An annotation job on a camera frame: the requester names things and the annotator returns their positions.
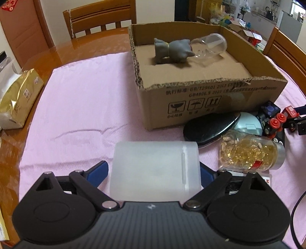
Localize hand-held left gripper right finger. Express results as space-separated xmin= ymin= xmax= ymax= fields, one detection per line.
xmin=184 ymin=163 xmax=267 ymax=212

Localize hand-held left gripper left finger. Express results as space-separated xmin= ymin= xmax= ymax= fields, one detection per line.
xmin=36 ymin=161 xmax=119 ymax=211

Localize blue toy truck red wheels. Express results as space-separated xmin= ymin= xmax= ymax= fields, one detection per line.
xmin=256 ymin=101 xmax=299 ymax=144

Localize black oval case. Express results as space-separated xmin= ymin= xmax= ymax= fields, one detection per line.
xmin=183 ymin=112 xmax=241 ymax=149

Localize clear bottle of gold capsules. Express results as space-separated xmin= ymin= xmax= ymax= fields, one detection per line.
xmin=220 ymin=134 xmax=286 ymax=172

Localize translucent white plastic box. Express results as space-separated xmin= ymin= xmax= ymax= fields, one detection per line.
xmin=109 ymin=141 xmax=203 ymax=202

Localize mint green earbud case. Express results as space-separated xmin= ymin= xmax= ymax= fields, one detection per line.
xmin=231 ymin=112 xmax=263 ymax=137

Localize brown cardboard box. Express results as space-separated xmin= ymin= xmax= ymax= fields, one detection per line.
xmin=128 ymin=23 xmax=288 ymax=131

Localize pink cloth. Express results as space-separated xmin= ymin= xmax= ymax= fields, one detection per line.
xmin=19 ymin=51 xmax=306 ymax=249

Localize white card with red print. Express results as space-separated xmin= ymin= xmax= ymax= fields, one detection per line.
xmin=230 ymin=169 xmax=273 ymax=186

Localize wooden chair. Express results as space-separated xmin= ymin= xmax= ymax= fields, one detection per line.
xmin=63 ymin=0 xmax=137 ymax=40
xmin=262 ymin=26 xmax=306 ymax=79

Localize open white carton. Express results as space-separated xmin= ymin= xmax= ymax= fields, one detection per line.
xmin=229 ymin=21 xmax=268 ymax=49

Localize gold tissue pack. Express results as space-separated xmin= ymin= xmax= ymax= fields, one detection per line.
xmin=0 ymin=68 xmax=45 ymax=130

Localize yellow paper packet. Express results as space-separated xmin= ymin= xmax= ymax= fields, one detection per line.
xmin=0 ymin=203 xmax=10 ymax=243

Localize empty clear plastic jar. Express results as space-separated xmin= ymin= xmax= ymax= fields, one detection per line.
xmin=189 ymin=34 xmax=227 ymax=64

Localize grey cat toy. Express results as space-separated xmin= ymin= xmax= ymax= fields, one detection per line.
xmin=153 ymin=38 xmax=195 ymax=65

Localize clear jar with black lid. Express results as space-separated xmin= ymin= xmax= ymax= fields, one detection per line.
xmin=0 ymin=51 xmax=13 ymax=72

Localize brown wooden door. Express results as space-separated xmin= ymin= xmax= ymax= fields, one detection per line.
xmin=0 ymin=0 xmax=55 ymax=68

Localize red door ornament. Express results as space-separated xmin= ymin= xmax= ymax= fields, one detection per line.
xmin=1 ymin=0 xmax=19 ymax=11

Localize black cable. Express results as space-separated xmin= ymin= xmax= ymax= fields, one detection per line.
xmin=290 ymin=191 xmax=306 ymax=249

